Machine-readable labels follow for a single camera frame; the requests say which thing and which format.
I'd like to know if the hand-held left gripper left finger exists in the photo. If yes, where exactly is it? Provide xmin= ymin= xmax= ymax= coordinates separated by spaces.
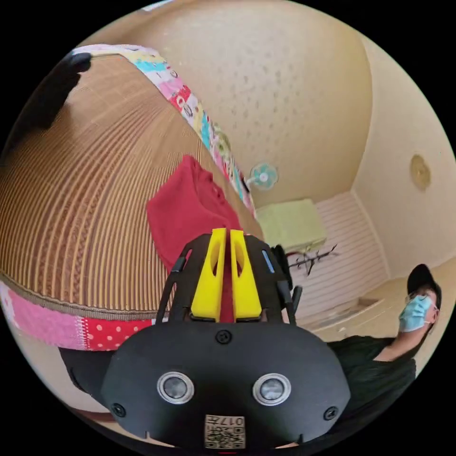
xmin=190 ymin=228 xmax=227 ymax=320

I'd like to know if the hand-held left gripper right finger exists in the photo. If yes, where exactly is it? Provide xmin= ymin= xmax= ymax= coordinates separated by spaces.
xmin=229 ymin=229 xmax=263 ymax=320

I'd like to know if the red long sleeve shirt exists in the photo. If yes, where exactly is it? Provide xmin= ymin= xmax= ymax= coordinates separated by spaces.
xmin=146 ymin=154 xmax=244 ymax=323

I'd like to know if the black branch-shaped coat rack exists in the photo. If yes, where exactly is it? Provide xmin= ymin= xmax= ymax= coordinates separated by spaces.
xmin=287 ymin=243 xmax=338 ymax=276

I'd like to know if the cupboard with green cloth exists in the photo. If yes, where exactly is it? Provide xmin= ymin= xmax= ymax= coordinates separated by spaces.
xmin=256 ymin=198 xmax=327 ymax=254

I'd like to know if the teal electric fan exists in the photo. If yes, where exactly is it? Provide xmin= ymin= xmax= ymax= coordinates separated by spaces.
xmin=246 ymin=162 xmax=279 ymax=191

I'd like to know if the person's body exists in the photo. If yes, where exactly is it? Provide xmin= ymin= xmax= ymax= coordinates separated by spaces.
xmin=326 ymin=263 xmax=443 ymax=434

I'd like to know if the bed with woven mat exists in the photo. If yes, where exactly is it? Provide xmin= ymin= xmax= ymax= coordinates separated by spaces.
xmin=0 ymin=44 xmax=265 ymax=352

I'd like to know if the black garment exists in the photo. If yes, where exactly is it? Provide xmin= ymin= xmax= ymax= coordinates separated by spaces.
xmin=9 ymin=51 xmax=93 ymax=145

